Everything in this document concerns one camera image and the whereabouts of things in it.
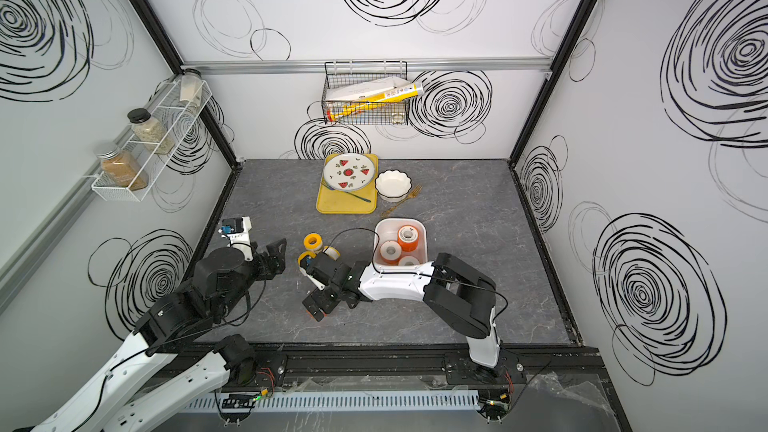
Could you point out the white storage box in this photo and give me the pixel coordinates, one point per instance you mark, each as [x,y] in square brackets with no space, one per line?
[387,229]

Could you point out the brown spice jar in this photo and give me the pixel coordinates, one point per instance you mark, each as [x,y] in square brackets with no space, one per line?
[121,166]

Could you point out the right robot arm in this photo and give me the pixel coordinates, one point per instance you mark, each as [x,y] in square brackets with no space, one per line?
[464,298]

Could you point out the watermelon pattern plate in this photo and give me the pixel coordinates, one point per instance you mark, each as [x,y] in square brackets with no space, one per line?
[348,172]

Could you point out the black wire basket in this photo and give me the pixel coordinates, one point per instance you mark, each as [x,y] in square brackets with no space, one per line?
[340,79]

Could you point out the yellow sealing tape roll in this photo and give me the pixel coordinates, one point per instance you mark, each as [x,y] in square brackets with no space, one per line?
[332,252]
[313,242]
[306,257]

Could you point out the white scalloped bowl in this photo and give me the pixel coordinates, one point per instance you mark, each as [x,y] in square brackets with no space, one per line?
[393,185]

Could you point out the orange sealing tape roll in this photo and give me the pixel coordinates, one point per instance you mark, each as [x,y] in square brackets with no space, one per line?
[390,252]
[407,261]
[408,238]

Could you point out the black corner frame post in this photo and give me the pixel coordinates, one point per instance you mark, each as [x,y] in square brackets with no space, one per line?
[173,59]

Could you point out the black lid spice jar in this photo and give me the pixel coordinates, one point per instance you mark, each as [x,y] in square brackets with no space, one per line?
[150,132]

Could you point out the white spice jar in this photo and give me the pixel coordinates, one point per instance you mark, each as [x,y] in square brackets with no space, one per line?
[191,87]

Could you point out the white slotted cable duct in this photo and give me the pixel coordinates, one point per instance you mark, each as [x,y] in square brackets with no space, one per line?
[350,401]

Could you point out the yellow white foil box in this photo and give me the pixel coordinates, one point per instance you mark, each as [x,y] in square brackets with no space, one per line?
[382,101]

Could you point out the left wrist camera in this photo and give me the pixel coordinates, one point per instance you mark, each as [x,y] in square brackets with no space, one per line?
[236,231]

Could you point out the yellow plastic tray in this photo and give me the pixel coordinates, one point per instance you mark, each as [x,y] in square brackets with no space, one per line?
[335,203]

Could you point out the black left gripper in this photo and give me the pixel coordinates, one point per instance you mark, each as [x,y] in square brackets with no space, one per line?
[279,259]

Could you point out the white wire spice rack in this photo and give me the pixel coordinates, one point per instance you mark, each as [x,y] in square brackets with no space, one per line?
[168,174]

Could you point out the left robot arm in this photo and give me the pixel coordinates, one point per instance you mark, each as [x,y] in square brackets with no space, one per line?
[197,306]

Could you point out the purple teal fork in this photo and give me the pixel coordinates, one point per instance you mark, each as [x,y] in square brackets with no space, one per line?
[327,186]

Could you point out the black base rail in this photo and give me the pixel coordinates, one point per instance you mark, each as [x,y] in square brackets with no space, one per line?
[286,364]

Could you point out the aluminium wall rail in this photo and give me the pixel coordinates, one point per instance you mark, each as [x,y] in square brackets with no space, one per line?
[243,67]

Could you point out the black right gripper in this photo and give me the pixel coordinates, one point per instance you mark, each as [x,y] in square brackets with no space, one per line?
[325,304]

